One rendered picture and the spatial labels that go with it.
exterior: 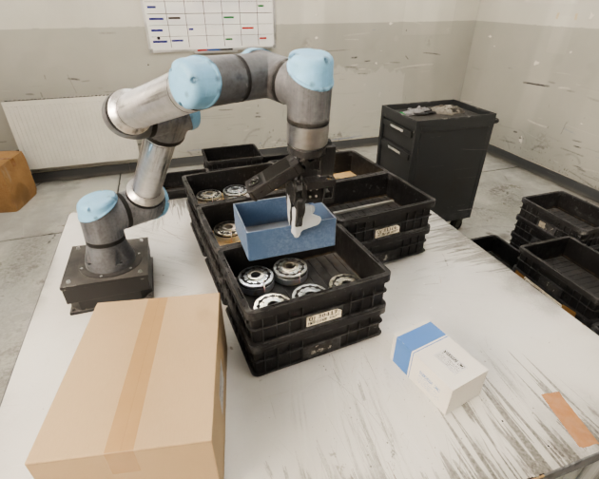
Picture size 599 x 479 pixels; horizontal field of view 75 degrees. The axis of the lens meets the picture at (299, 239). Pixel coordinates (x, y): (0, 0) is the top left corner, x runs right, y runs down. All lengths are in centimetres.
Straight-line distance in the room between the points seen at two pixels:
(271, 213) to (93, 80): 347
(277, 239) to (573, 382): 86
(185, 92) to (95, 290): 86
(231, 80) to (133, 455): 64
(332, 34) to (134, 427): 418
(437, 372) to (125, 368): 70
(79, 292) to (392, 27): 419
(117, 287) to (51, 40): 320
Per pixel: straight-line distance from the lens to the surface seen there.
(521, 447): 110
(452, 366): 106
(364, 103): 485
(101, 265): 137
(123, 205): 133
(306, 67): 66
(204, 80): 64
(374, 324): 115
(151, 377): 88
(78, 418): 87
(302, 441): 99
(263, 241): 83
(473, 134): 293
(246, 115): 441
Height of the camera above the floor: 154
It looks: 32 degrees down
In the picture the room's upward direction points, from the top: straight up
